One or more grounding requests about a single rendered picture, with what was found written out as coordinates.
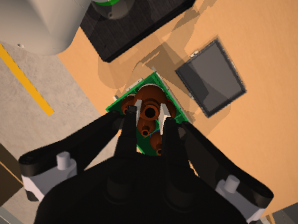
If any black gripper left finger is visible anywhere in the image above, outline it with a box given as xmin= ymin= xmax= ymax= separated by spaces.
xmin=18 ymin=100 xmax=142 ymax=202

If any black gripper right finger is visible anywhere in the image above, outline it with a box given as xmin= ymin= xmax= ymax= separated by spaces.
xmin=158 ymin=103 xmax=274 ymax=224

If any green bottle crate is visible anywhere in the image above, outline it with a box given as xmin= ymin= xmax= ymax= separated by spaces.
xmin=111 ymin=72 xmax=189 ymax=156

